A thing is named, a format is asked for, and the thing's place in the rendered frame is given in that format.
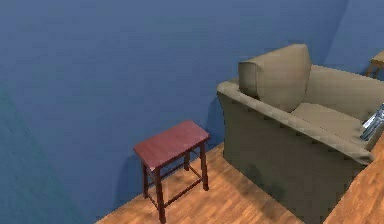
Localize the light wooden side table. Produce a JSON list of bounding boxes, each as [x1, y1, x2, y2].
[[365, 50, 384, 80]]

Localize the silver blue striped object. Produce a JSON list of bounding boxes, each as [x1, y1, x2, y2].
[[359, 103, 384, 142]]

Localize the red wooden stool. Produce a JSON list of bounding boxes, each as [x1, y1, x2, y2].
[[132, 119, 212, 224]]

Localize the beige sofa cushion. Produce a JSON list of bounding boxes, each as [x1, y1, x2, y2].
[[237, 43, 313, 114]]

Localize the beige sofa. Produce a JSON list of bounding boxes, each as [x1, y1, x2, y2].
[[216, 64, 384, 224]]

